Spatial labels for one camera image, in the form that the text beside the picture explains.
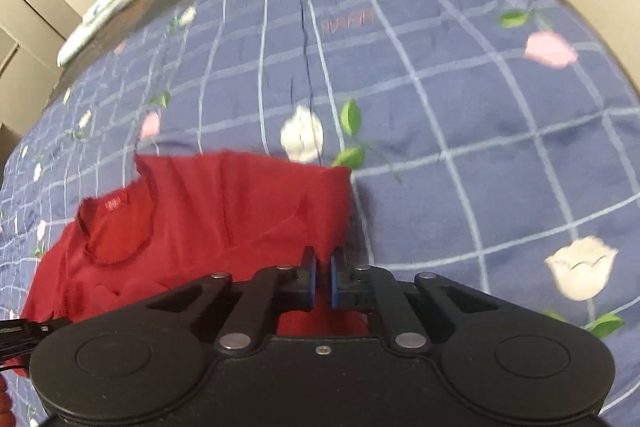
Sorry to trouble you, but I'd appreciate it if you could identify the red long-sleeve sweater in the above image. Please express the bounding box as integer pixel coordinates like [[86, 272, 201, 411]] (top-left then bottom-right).
[[22, 152, 352, 322]]

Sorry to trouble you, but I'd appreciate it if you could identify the blue checked floral quilt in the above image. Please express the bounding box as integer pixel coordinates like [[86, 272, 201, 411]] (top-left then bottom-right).
[[1, 0, 639, 426]]

